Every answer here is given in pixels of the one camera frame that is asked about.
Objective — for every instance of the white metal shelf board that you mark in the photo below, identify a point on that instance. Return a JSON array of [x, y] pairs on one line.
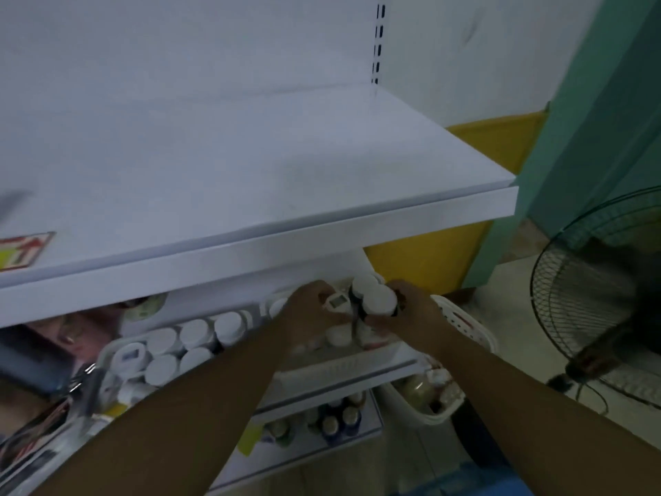
[[248, 191]]

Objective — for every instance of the shiny foil packets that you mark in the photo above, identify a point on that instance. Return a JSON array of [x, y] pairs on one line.
[[41, 433]]

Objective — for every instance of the yellow price tag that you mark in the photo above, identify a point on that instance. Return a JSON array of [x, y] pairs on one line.
[[251, 439]]

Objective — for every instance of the white plastic basket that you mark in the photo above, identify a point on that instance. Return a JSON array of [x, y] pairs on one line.
[[457, 325]]

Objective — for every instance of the green white-capped bottle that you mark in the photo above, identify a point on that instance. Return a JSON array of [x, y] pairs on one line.
[[281, 432]]

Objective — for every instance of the white middle shelf tray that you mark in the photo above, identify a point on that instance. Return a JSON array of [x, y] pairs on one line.
[[346, 371]]

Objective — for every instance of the group of white-capped jars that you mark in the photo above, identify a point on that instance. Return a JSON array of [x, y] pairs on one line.
[[175, 346]]

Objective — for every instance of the person's right hand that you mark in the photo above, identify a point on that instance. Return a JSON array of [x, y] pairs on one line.
[[418, 322]]

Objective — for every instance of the blue white-capped bottle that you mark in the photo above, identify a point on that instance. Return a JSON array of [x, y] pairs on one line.
[[330, 429], [351, 419]]

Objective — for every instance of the pink package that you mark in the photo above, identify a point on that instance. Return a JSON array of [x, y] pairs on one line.
[[77, 328]]

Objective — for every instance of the red and yellow sticker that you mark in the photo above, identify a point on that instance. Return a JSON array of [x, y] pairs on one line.
[[23, 251]]

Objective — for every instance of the person's left forearm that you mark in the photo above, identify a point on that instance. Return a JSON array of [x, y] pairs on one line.
[[191, 413]]

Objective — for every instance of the dark white-capped bottle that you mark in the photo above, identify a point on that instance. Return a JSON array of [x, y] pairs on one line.
[[379, 302], [364, 284]]

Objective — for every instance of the person's right forearm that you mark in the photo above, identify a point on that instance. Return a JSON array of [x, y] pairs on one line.
[[537, 423]]

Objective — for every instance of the pale round lid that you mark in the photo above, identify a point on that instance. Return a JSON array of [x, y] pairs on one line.
[[144, 307]]

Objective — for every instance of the pale jar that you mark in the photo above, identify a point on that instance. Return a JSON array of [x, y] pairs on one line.
[[415, 392]]

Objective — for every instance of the dark blue box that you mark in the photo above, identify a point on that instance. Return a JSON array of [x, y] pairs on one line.
[[28, 359]]

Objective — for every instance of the slotted shelf upright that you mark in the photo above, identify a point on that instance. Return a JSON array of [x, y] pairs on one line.
[[379, 38]]

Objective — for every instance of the person's right fingers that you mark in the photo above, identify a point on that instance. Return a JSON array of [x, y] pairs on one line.
[[398, 297]]

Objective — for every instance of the person's left fingers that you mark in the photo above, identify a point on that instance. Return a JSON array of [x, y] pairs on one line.
[[319, 290]]

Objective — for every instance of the black standing fan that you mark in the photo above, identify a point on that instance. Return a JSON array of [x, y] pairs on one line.
[[594, 299]]

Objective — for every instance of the white low shelf board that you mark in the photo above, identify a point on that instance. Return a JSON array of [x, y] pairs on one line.
[[310, 454]]

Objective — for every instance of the person's left hand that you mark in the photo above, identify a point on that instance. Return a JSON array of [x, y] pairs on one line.
[[302, 317]]

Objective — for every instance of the labelled white-capped bottle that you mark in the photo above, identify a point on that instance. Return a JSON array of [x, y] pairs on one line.
[[335, 302]]

